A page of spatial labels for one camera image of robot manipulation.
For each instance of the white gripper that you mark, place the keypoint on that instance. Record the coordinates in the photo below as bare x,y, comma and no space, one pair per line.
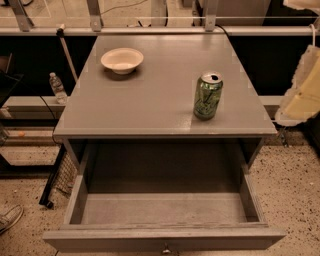
302,91

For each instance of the green soda can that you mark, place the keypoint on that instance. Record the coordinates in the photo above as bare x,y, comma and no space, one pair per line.
207,95

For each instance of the metal drawer knob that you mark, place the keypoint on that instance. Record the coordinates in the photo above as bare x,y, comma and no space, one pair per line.
166,251

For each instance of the open grey top drawer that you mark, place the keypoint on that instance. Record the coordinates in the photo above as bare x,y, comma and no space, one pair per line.
141,197

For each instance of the grey cabinet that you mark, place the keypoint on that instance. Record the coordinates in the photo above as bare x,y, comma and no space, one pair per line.
154,103

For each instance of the white paper bowl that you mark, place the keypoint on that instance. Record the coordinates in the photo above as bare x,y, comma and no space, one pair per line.
122,61

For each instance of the clear plastic water bottle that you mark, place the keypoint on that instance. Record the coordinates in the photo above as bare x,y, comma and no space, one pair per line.
57,88

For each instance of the wooden stick with black tip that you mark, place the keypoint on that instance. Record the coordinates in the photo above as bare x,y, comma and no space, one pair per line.
60,34

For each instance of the black metal stand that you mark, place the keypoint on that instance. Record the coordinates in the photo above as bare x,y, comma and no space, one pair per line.
44,200

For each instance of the white sneaker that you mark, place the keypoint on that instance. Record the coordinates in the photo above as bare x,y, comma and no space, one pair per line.
9,217

